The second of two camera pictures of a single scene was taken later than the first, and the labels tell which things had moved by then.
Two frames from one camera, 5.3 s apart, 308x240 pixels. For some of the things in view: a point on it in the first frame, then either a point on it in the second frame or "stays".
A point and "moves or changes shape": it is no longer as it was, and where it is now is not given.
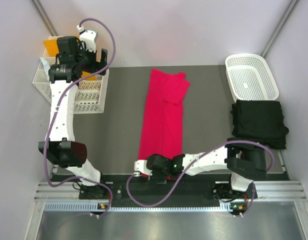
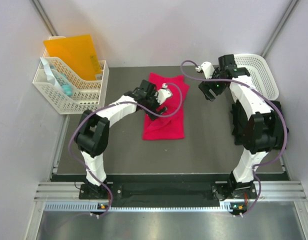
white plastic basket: (250, 78) stays
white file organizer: (89, 95) stays
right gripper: (157, 179) -> (205, 86)
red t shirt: (162, 123) moves or changes shape
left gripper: (95, 65) -> (162, 110)
